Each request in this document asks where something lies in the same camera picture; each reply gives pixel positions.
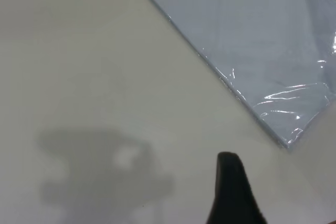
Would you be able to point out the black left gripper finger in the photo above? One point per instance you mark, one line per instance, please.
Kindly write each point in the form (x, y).
(233, 195)

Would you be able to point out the clear zip bag green zipper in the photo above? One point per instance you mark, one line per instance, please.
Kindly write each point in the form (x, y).
(257, 37)

